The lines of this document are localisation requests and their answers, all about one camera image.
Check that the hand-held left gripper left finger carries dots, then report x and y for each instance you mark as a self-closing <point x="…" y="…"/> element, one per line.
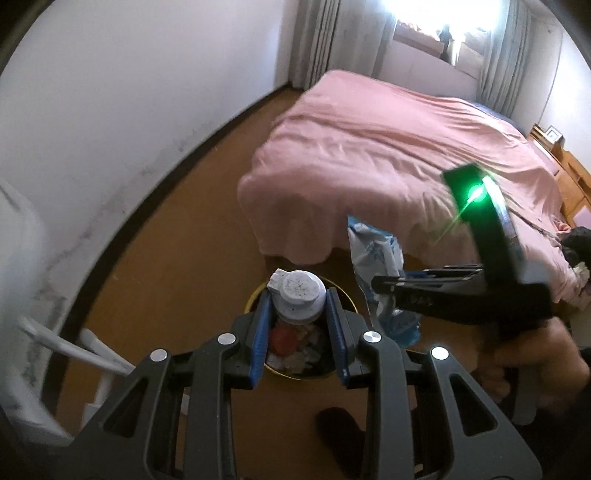
<point x="258" y="341"/>

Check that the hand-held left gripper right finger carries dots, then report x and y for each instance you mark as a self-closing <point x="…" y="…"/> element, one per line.
<point x="336" y="337"/>

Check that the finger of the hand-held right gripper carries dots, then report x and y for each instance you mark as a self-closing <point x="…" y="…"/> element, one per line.
<point x="397" y="282"/>
<point x="455" y="270"/>

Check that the blue and white plastic bag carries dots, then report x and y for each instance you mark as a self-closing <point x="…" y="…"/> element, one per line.
<point x="376" y="258"/>

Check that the black bin with gold rim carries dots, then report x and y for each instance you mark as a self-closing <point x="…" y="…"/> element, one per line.
<point x="304" y="371"/>

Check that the white plastic bottle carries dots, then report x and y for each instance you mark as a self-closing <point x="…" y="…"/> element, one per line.
<point x="298" y="295"/>

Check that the person's right hand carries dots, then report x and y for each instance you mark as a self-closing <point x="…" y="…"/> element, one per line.
<point x="531" y="364"/>

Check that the red round lid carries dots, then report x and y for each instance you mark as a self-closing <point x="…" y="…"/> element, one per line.
<point x="282" y="341"/>

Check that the dark cloth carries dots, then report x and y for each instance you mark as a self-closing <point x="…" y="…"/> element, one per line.
<point x="577" y="249"/>

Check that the wooden headboard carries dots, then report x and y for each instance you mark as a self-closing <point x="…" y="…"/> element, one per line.
<point x="570" y="170"/>

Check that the bed with pink blanket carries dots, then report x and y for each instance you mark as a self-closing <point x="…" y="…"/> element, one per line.
<point x="383" y="152"/>

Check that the blue pillow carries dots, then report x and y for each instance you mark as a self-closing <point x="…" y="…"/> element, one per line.
<point x="501" y="115"/>

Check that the grey curtain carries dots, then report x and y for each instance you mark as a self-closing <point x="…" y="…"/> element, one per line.
<point x="508" y="55"/>
<point x="339" y="41"/>

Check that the dark figurine on windowsill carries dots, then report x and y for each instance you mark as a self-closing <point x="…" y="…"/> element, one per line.
<point x="446" y="41"/>

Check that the white plastic chair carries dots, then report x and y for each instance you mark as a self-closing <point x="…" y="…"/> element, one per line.
<point x="32" y="350"/>

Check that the small picture frame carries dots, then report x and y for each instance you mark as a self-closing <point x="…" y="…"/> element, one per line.
<point x="552" y="134"/>

